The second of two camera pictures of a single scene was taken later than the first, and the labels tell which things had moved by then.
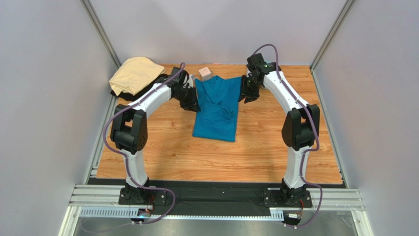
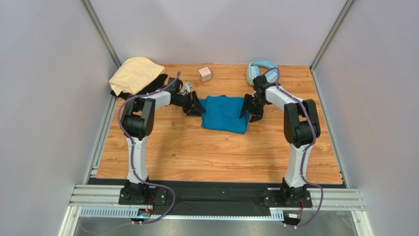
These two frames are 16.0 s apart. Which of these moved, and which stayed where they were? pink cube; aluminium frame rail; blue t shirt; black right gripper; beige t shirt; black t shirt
Moved: blue t shirt; black right gripper
Stayed: aluminium frame rail; black t shirt; pink cube; beige t shirt
